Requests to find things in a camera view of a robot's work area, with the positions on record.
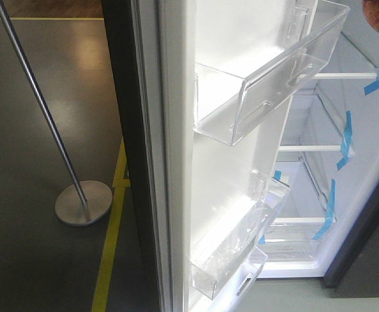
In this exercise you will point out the fridge door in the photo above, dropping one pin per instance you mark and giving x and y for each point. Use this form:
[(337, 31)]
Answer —
[(172, 167)]

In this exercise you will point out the clear upper door bin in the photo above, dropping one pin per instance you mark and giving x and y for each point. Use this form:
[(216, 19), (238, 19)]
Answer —
[(250, 56)]

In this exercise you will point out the clear door bin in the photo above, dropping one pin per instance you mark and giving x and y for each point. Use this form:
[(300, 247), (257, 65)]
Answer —
[(219, 249), (250, 56)]

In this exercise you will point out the clear lower door bin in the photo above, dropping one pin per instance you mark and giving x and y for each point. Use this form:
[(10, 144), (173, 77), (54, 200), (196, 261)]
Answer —
[(219, 249)]

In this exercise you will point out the silver pole stand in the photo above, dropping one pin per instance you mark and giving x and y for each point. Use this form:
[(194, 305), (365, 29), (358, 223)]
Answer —
[(83, 202)]

